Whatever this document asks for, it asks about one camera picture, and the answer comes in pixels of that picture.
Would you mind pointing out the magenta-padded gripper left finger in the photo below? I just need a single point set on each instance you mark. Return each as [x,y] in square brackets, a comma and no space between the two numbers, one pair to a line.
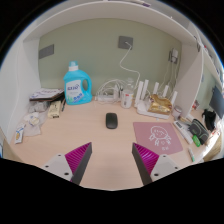
[77,156]

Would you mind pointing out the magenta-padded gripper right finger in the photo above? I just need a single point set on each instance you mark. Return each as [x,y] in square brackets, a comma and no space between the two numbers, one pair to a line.
[146,157]

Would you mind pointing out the black computer mouse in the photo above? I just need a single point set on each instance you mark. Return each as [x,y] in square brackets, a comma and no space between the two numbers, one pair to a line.
[111,120]

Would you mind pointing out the pink mouse pad with drawing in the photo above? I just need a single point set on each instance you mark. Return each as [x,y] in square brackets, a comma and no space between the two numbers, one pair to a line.
[146,138]

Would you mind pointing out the white remote control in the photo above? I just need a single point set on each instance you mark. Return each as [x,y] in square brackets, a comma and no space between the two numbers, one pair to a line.
[182,131]

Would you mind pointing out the white marker pen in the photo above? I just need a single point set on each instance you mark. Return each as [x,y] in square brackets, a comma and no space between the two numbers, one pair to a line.
[191,154]

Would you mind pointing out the white router with antennas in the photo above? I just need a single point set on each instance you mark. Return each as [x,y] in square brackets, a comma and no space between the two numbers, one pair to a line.
[143,108]

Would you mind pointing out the small green item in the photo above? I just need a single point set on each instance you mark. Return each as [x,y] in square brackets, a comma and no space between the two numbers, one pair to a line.
[196,141]

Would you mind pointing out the small yellow box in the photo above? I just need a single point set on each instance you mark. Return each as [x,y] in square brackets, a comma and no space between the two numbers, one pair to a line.
[54,109]

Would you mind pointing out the gold foil snack bag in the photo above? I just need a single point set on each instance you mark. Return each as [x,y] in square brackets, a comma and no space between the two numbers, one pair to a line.
[160,105]

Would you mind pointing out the small round white container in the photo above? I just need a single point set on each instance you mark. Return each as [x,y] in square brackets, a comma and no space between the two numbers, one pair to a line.
[177,112]

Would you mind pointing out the clear plastic bags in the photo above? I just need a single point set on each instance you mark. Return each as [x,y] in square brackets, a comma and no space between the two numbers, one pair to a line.
[33,121]

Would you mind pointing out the black zip pouch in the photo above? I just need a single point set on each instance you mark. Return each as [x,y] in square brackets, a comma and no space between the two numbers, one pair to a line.
[199,130]

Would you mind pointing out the small white packet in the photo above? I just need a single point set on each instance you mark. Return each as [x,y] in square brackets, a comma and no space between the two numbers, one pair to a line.
[19,134]

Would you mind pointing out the clear plastic jar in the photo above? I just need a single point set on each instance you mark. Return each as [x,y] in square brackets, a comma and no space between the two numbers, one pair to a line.
[127,96]

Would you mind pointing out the white power strip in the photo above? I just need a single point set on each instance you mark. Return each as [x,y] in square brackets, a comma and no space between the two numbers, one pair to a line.
[105,98]

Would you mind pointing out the blue detergent bottle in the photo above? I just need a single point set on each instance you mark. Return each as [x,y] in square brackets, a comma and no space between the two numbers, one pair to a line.
[74,88]

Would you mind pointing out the stack of books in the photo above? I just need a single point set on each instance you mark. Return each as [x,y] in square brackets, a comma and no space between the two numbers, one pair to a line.
[46,94]

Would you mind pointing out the black bag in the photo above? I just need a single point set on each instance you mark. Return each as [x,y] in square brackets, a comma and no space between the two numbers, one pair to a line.
[209,120]

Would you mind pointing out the dark monitor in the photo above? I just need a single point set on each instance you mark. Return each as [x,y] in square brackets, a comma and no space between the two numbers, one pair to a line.
[217,101]

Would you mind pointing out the white wall charger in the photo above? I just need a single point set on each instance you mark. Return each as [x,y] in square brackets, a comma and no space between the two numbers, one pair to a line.
[174,55]

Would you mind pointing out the grey blank wall plate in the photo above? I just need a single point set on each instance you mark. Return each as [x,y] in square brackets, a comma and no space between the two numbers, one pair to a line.
[46,51]

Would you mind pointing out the grey wall outlet plate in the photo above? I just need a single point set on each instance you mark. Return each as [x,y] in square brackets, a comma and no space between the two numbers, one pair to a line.
[124,41]

